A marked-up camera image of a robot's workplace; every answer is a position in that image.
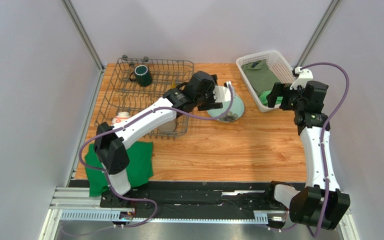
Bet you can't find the light blue flower plate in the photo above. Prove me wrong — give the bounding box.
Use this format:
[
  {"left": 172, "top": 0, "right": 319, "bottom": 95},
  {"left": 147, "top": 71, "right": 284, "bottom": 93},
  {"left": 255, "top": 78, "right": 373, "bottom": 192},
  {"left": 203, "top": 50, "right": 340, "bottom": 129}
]
[{"left": 207, "top": 101, "right": 245, "bottom": 123}]

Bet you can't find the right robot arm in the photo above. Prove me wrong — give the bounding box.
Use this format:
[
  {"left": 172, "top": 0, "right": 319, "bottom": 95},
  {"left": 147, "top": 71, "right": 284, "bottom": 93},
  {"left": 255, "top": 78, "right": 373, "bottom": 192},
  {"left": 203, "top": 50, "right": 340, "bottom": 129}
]
[{"left": 266, "top": 80, "right": 351, "bottom": 230}]

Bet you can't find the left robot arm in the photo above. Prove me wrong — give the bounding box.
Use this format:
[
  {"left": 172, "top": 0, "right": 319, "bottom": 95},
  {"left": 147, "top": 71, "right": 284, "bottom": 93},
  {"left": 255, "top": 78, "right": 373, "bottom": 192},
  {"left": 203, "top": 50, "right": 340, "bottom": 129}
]
[{"left": 93, "top": 71, "right": 223, "bottom": 196}]

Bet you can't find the bright green microfiber towel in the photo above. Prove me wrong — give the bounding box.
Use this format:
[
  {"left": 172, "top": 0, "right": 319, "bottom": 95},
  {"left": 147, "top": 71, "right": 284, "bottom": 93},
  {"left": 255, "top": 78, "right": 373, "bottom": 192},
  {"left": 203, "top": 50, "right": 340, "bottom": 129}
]
[{"left": 258, "top": 90, "right": 283, "bottom": 107}]

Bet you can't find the olive green folded cloth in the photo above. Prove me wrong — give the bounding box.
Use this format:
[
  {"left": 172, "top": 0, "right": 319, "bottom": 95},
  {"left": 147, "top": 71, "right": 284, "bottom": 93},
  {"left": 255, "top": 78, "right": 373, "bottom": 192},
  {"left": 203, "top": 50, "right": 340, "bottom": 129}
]
[{"left": 241, "top": 59, "right": 280, "bottom": 96}]

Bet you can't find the white plastic basket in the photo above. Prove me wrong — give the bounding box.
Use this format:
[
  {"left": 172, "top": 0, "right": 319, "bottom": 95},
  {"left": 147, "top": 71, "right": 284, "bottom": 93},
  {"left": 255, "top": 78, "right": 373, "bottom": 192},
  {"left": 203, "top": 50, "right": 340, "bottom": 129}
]
[{"left": 235, "top": 50, "right": 295, "bottom": 113}]

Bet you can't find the beige cup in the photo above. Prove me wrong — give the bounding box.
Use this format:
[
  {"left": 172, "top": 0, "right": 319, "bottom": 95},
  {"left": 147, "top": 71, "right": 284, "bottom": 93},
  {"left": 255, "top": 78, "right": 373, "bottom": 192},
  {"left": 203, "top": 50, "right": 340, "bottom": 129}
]
[{"left": 157, "top": 120, "right": 177, "bottom": 132}]

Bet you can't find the dark green mug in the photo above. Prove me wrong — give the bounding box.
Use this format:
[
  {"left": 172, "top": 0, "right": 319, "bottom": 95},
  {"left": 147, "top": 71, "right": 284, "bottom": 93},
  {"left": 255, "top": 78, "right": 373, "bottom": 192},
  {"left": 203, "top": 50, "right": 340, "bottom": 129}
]
[{"left": 129, "top": 64, "right": 153, "bottom": 87}]

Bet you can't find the red white patterned bowl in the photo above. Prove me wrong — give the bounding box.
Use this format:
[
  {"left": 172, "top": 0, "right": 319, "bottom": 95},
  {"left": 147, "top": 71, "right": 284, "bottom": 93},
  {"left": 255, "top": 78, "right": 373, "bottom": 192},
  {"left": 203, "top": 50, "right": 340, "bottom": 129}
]
[{"left": 111, "top": 111, "right": 131, "bottom": 125}]

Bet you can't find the dark green cloth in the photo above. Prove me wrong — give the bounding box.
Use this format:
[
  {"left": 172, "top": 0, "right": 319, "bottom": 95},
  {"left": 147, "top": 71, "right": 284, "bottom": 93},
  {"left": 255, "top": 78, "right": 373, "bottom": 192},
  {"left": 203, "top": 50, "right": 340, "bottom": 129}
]
[{"left": 85, "top": 141, "right": 154, "bottom": 197}]

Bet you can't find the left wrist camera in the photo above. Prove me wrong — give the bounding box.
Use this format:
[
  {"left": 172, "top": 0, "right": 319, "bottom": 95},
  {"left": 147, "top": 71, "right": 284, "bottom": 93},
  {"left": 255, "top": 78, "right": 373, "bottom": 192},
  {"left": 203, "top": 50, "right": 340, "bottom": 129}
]
[{"left": 213, "top": 81, "right": 236, "bottom": 103}]

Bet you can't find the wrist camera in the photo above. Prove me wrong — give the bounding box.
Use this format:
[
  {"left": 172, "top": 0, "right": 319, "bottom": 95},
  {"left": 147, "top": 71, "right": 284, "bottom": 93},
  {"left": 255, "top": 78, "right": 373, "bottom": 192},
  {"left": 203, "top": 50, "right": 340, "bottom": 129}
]
[
  {"left": 289, "top": 67, "right": 314, "bottom": 90},
  {"left": 213, "top": 81, "right": 236, "bottom": 103}
]

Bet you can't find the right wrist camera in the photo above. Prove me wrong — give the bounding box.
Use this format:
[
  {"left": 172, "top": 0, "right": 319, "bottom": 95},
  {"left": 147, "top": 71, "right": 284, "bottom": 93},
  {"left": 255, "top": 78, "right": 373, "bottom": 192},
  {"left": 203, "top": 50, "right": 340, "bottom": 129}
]
[{"left": 289, "top": 67, "right": 314, "bottom": 90}]

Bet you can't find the grey wire dish rack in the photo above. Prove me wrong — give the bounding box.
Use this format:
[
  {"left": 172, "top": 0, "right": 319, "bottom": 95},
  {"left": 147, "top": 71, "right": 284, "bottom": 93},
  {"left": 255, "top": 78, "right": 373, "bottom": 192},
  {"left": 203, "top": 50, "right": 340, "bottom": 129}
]
[{"left": 93, "top": 55, "right": 195, "bottom": 127}]

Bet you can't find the right aluminium frame post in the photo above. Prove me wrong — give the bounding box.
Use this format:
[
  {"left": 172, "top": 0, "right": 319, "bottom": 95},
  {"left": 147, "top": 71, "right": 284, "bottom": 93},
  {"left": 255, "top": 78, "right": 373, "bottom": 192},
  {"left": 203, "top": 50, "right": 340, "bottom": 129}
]
[{"left": 295, "top": 0, "right": 342, "bottom": 67}]

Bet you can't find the aluminium frame post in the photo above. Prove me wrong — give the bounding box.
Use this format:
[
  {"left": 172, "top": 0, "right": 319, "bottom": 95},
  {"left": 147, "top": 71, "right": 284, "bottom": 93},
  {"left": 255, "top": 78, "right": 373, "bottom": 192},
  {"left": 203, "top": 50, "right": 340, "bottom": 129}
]
[
  {"left": 61, "top": 0, "right": 105, "bottom": 73},
  {"left": 295, "top": 0, "right": 342, "bottom": 67}
]

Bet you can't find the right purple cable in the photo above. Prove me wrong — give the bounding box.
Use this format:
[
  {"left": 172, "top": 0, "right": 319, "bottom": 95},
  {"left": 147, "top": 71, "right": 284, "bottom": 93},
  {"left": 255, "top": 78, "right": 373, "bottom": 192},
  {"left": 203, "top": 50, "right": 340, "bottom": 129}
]
[{"left": 266, "top": 62, "right": 350, "bottom": 239}]

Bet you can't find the purple cable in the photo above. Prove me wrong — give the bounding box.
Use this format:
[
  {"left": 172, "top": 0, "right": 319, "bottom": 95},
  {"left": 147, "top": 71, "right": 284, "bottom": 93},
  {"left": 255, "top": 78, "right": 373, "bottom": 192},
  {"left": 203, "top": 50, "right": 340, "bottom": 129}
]
[
  {"left": 58, "top": 84, "right": 235, "bottom": 234},
  {"left": 266, "top": 62, "right": 350, "bottom": 239}
]

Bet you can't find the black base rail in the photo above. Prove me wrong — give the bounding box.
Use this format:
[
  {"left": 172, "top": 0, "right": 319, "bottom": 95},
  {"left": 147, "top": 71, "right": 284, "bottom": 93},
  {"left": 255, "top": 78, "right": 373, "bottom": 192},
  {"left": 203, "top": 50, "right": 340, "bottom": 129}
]
[{"left": 100, "top": 181, "right": 289, "bottom": 221}]

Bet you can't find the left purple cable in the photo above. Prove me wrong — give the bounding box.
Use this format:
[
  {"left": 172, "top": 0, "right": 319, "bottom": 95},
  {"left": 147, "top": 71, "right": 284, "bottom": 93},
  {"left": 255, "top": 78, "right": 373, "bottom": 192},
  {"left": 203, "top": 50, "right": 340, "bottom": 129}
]
[{"left": 58, "top": 84, "right": 235, "bottom": 234}]

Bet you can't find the left aluminium frame post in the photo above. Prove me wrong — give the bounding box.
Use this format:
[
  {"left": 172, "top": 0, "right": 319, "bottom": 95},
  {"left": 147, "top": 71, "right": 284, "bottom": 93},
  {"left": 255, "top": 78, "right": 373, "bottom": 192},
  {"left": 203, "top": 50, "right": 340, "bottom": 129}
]
[{"left": 61, "top": 0, "right": 105, "bottom": 73}]

